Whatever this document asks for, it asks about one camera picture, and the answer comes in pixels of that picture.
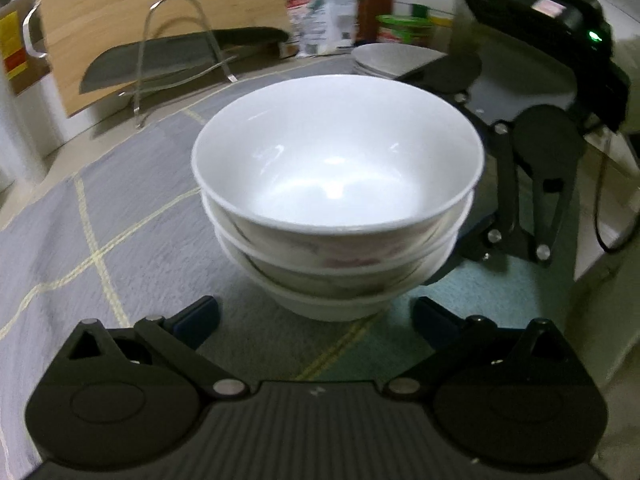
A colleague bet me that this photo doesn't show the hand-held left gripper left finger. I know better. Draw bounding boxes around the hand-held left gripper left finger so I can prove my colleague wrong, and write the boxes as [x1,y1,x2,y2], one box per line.
[64,295,249,402]

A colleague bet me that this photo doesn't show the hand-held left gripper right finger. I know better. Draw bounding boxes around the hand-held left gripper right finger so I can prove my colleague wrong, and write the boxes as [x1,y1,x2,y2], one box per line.
[382,296,575,402]

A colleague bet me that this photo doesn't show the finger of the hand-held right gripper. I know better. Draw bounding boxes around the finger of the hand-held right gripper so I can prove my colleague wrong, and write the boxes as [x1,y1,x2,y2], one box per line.
[451,90,495,134]
[427,121,567,287]

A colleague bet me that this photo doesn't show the white floral bowl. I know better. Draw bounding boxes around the white floral bowl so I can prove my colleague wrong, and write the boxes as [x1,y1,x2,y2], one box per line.
[201,192,475,279]
[192,75,486,255]
[214,225,453,322]

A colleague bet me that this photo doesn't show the green lid plastic tub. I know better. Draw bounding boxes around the green lid plastic tub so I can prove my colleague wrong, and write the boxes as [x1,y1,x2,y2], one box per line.
[376,13,434,46]

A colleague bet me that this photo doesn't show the grey checked mat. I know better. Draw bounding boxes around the grey checked mat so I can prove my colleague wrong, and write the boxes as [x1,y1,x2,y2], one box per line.
[0,51,506,480]

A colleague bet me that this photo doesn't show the white printed plastic bag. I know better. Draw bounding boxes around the white printed plastic bag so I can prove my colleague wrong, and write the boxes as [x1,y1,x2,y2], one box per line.
[286,0,362,59]

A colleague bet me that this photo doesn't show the steel cleaver knife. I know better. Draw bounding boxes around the steel cleaver knife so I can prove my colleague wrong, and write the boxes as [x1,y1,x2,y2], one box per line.
[79,27,292,96]

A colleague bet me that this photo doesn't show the yellow label oil bottle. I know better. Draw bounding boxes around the yellow label oil bottle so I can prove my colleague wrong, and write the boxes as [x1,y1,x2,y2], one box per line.
[0,0,51,97]

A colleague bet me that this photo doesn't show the black cable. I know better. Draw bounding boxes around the black cable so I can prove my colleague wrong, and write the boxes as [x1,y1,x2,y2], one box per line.
[593,129,632,254]

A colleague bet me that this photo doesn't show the metal wire rack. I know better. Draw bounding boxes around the metal wire rack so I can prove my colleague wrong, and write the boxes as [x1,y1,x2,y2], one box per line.
[132,0,239,129]

